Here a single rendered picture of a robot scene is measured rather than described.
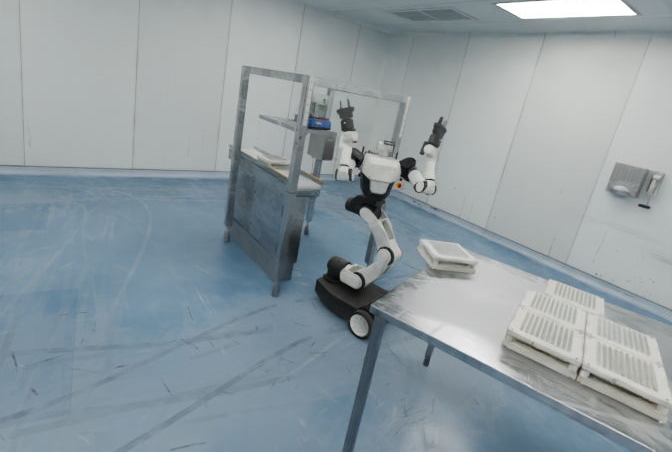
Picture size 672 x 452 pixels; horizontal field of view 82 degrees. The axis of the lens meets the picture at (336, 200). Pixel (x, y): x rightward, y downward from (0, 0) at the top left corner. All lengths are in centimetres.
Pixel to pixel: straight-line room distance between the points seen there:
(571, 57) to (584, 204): 186
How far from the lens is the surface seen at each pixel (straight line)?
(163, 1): 604
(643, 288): 560
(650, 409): 168
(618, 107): 564
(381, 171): 277
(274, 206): 331
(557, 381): 161
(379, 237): 288
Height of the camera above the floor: 165
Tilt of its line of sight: 15 degrees down
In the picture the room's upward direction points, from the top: 11 degrees clockwise
